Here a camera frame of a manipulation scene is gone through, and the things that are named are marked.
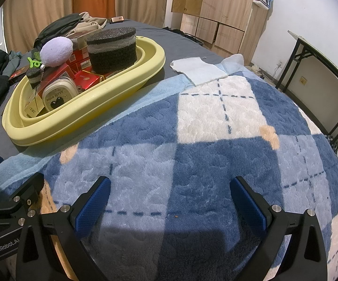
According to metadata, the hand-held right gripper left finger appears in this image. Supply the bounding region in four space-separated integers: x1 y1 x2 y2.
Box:
16 176 112 281

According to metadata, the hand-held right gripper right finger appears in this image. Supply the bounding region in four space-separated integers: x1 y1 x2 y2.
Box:
230 176 329 281

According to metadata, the small black layered sponge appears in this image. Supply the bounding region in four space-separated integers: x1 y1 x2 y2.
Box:
26 67 44 86

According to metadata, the cream toy pot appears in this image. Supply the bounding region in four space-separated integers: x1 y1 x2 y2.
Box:
42 77 79 112

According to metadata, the yellow plastic basin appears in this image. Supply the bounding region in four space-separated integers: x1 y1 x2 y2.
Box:
2 35 166 147

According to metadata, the red carton with silver flap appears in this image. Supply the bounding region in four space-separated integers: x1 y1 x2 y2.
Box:
24 63 80 118

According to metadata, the purple plush ball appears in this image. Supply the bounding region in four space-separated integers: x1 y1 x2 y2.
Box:
40 37 73 66

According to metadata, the large round black sponge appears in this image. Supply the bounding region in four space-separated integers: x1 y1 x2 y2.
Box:
86 27 137 73

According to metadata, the blue white checkered blanket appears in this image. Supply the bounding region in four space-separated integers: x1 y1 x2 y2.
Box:
0 54 338 281

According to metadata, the dark red packet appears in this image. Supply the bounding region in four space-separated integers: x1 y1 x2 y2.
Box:
8 67 30 83

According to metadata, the grey green garment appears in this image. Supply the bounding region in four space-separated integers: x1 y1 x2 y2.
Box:
2 50 26 77

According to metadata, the plaid cloth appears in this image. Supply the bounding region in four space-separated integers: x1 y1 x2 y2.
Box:
325 135 338 153

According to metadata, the small red box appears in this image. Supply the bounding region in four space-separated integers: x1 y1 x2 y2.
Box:
74 70 104 91
68 48 92 71

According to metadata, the white cloth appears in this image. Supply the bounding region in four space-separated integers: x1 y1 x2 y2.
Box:
170 56 228 87

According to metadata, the dark clothing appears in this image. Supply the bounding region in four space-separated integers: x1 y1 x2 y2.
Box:
34 13 85 47

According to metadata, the beige curtain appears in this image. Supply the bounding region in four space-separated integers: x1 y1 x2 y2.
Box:
2 0 169 37

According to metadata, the black folding table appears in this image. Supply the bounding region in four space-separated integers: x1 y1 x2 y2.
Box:
276 30 338 144

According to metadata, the beige clothing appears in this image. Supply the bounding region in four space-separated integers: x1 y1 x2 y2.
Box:
70 12 109 34

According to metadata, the grey bedsheet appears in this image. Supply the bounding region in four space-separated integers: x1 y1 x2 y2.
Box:
0 19 225 164

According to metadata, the black case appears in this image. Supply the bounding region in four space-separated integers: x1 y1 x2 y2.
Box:
162 26 187 36

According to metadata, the wooden wardrobe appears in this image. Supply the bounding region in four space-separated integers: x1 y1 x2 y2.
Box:
171 0 275 65

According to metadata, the white power strip with cables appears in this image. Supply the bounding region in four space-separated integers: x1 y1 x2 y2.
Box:
249 64 275 82

